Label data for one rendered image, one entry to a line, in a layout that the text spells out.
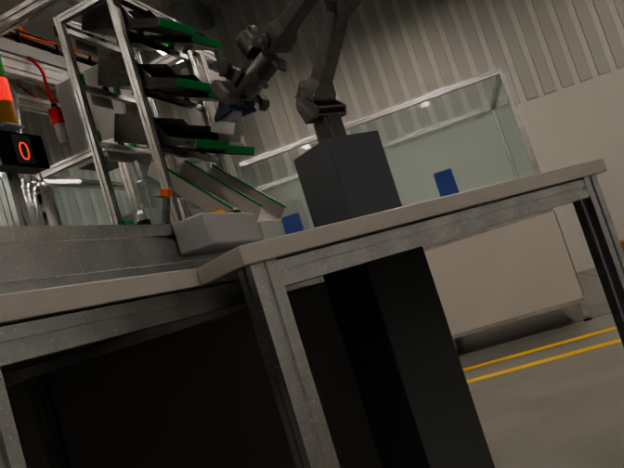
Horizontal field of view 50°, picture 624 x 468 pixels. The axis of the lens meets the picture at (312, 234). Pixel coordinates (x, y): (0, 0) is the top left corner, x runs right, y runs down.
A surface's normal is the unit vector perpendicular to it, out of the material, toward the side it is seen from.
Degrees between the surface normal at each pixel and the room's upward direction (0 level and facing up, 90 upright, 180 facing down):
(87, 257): 90
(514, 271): 90
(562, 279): 90
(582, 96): 90
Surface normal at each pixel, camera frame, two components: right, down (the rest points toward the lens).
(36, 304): 0.89, -0.31
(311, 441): 0.51, -0.24
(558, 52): -0.22, -0.03
